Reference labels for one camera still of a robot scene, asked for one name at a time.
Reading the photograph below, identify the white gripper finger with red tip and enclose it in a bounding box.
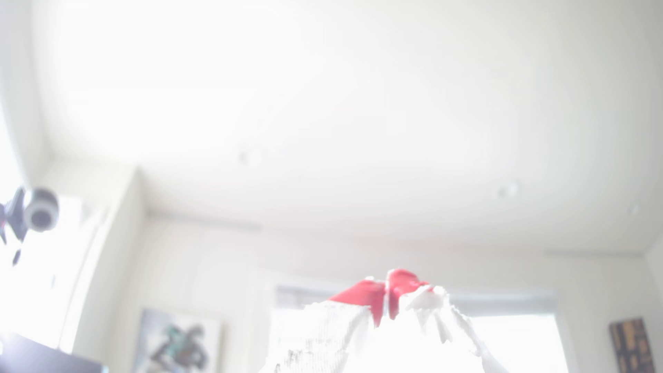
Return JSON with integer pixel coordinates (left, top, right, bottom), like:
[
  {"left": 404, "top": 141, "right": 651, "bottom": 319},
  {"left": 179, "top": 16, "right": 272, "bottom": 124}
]
[
  {"left": 386, "top": 268, "right": 511, "bottom": 373},
  {"left": 259, "top": 279, "right": 387, "bottom": 373}
]

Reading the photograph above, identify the bright window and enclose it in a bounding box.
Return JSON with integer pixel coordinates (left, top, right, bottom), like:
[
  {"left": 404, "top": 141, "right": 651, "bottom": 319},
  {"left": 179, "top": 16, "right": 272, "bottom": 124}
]
[{"left": 268, "top": 286, "right": 571, "bottom": 373}]

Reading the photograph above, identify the grey round webcam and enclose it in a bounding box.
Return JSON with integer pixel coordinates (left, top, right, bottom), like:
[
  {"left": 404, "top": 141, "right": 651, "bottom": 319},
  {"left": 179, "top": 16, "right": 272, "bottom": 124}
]
[{"left": 23, "top": 187, "right": 60, "bottom": 233}]

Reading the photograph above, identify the framed wall picture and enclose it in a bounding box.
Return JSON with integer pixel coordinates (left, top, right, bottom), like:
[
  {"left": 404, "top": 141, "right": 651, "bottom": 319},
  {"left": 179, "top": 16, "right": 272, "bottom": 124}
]
[{"left": 134, "top": 308, "right": 222, "bottom": 373}]

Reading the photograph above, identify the dark brown wall art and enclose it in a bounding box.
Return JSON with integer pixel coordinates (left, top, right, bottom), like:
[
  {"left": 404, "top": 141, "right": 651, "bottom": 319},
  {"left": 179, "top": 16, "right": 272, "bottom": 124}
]
[{"left": 609, "top": 317, "right": 657, "bottom": 373}]

